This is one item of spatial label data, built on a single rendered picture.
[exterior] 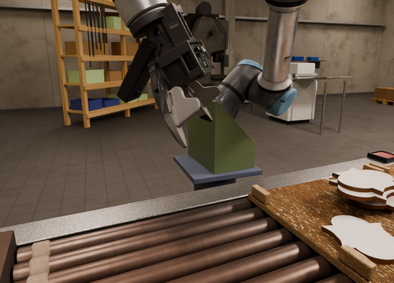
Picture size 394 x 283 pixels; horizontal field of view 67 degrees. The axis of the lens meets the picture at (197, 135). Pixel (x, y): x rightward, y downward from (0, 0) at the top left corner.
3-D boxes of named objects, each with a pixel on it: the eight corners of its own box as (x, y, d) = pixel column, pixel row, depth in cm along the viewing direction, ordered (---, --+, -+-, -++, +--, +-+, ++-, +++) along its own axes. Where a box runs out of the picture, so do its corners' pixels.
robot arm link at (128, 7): (104, 4, 44) (132, 9, 52) (119, 33, 45) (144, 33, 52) (143, -25, 41) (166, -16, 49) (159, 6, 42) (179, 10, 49)
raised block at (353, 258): (336, 259, 50) (338, 245, 50) (345, 256, 51) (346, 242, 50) (368, 283, 45) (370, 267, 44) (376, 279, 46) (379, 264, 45)
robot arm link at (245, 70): (225, 94, 122) (245, 70, 123) (250, 109, 114) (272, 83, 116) (216, 77, 111) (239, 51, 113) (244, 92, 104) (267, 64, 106)
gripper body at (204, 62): (204, 77, 43) (165, -1, 41) (158, 102, 46) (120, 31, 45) (217, 71, 50) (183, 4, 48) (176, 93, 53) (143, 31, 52)
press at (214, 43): (224, 102, 889) (226, 9, 823) (243, 108, 781) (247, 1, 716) (180, 105, 844) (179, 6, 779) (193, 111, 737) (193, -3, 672)
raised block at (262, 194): (250, 195, 74) (251, 184, 74) (257, 193, 75) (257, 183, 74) (264, 205, 69) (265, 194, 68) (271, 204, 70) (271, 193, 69)
